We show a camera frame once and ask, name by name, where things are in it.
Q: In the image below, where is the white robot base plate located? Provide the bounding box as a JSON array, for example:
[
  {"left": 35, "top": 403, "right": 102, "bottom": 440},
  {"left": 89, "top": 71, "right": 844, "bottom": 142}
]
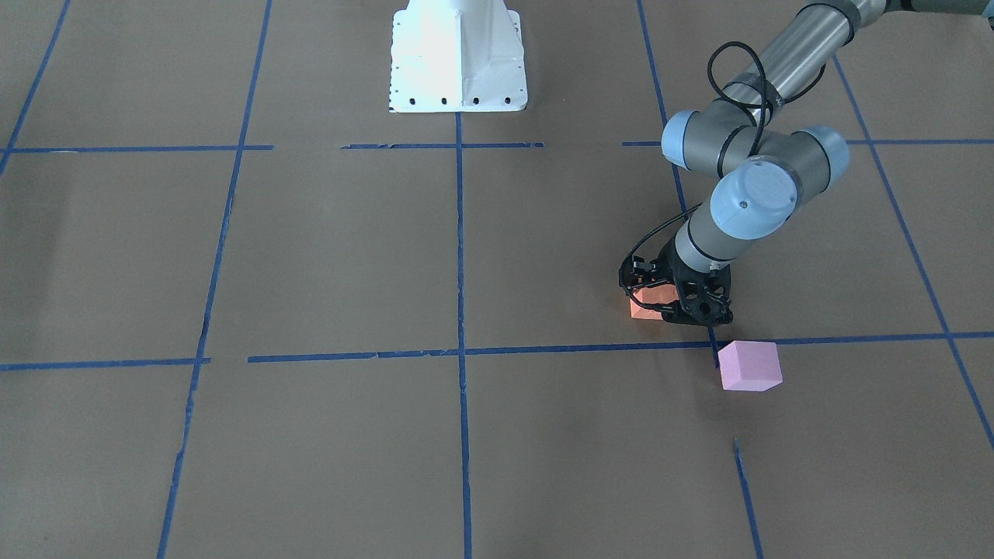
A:
[{"left": 388, "top": 1, "right": 529, "bottom": 113}]

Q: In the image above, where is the brown paper table cover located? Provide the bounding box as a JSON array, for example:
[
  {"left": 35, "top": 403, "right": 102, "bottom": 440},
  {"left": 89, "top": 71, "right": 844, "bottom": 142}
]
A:
[{"left": 2, "top": 1, "right": 992, "bottom": 558}]

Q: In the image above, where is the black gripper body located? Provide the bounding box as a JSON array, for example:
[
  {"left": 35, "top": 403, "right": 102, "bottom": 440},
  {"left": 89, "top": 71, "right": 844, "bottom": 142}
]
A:
[{"left": 658, "top": 236, "right": 732, "bottom": 305}]

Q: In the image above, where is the orange foam cube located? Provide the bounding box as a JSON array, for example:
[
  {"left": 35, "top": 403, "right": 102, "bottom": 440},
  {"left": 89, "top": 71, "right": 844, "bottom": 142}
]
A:
[{"left": 629, "top": 284, "right": 679, "bottom": 321}]

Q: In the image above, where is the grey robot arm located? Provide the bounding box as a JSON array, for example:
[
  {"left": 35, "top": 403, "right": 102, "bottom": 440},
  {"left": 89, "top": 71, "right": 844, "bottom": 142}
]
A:
[{"left": 618, "top": 1, "right": 992, "bottom": 327}]

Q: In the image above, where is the pink foam cube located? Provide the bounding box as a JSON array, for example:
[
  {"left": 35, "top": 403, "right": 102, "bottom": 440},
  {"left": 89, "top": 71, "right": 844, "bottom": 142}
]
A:
[{"left": 718, "top": 341, "right": 784, "bottom": 392}]

